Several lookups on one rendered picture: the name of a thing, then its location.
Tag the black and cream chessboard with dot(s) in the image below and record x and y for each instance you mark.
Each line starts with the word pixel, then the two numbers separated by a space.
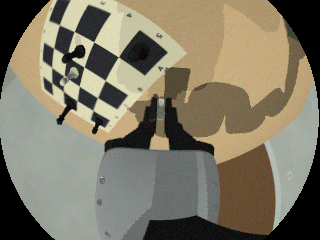
pixel 108 83

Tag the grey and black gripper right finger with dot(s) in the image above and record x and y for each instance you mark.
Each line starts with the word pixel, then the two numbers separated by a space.
pixel 178 138

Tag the white pawn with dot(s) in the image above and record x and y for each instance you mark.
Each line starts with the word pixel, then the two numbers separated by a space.
pixel 74 73
pixel 161 106

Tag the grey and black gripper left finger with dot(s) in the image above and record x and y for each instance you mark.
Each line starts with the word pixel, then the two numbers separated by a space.
pixel 141 136

